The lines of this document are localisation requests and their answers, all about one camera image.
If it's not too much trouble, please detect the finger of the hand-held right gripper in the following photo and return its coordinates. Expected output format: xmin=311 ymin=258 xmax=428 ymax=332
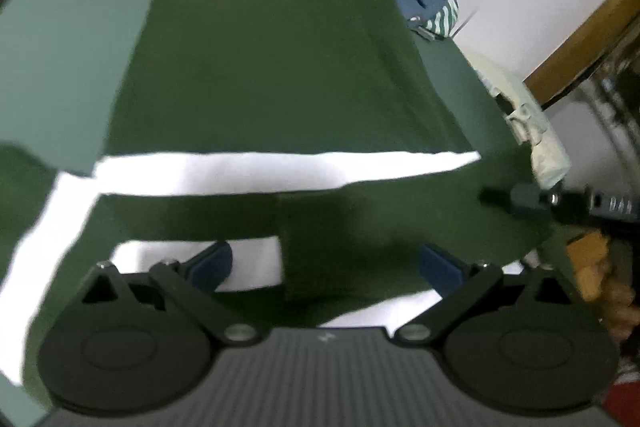
xmin=479 ymin=183 xmax=559 ymax=220

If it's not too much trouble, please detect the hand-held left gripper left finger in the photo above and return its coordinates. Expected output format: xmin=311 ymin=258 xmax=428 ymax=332
xmin=80 ymin=241 xmax=264 ymax=349

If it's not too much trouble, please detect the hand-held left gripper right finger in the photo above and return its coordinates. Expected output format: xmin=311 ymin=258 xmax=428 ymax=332
xmin=395 ymin=244 xmax=577 ymax=349

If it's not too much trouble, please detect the green white-striped cardigan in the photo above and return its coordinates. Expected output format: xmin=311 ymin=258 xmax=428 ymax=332
xmin=0 ymin=0 xmax=557 ymax=413

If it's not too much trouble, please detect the cardboard box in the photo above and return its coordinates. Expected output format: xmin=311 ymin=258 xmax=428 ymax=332
xmin=567 ymin=229 xmax=634 ymax=344

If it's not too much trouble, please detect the cream fabric bag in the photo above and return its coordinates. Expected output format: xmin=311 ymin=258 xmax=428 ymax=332
xmin=470 ymin=51 xmax=572 ymax=188

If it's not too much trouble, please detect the person's red garment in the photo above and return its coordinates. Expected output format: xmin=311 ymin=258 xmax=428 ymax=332
xmin=597 ymin=369 xmax=640 ymax=427

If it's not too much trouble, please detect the green white striped garment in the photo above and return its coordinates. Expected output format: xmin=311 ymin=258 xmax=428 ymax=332
xmin=409 ymin=0 xmax=462 ymax=41

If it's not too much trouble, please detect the green table cover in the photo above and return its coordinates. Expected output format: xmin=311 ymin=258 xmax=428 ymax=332
xmin=0 ymin=0 xmax=507 ymax=427

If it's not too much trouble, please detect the wooden frame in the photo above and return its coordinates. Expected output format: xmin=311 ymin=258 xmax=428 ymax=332
xmin=522 ymin=0 xmax=640 ymax=110

